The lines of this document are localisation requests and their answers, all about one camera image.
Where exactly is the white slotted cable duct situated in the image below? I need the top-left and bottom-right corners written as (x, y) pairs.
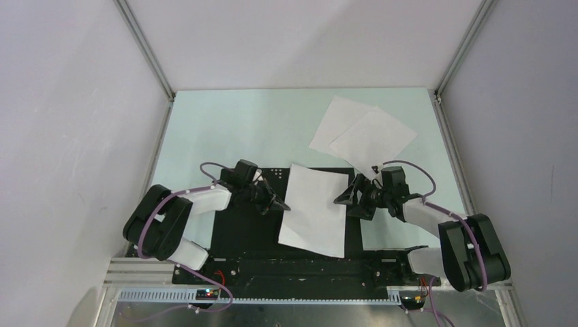
top-left (117, 287), bottom-right (400, 305)

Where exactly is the left controller board with LEDs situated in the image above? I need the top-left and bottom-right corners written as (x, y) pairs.
top-left (195, 288), bottom-right (220, 301)

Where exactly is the aluminium front profile rail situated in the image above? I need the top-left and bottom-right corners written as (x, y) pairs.
top-left (104, 258), bottom-right (174, 285)

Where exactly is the controller board with leds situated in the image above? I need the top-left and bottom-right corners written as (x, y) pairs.
top-left (195, 288), bottom-right (220, 301)
top-left (400, 294), bottom-right (429, 311)

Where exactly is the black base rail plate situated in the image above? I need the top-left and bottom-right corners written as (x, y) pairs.
top-left (200, 249), bottom-right (432, 300)

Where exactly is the left aluminium frame post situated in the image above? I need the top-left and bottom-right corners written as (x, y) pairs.
top-left (113, 0), bottom-right (176, 102)

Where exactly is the black folder with beige cover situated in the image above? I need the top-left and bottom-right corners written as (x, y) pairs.
top-left (209, 168), bottom-right (364, 260)

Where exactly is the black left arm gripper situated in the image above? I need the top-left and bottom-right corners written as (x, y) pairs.
top-left (242, 178), bottom-right (290, 215)

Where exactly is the aluminium frame post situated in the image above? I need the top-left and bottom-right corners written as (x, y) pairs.
top-left (434, 0), bottom-right (498, 98)
top-left (113, 0), bottom-right (176, 102)

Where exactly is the right controller board with LEDs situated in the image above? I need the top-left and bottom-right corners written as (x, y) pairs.
top-left (400, 294), bottom-right (429, 311)

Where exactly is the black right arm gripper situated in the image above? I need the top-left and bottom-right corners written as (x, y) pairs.
top-left (334, 173), bottom-right (391, 221)

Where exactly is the right aluminium frame post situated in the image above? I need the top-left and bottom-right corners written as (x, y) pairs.
top-left (434, 0), bottom-right (498, 98)

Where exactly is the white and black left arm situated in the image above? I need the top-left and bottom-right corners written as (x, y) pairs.
top-left (123, 160), bottom-right (329, 284)

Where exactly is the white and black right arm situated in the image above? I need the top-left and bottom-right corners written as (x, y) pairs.
top-left (334, 160), bottom-right (512, 292)

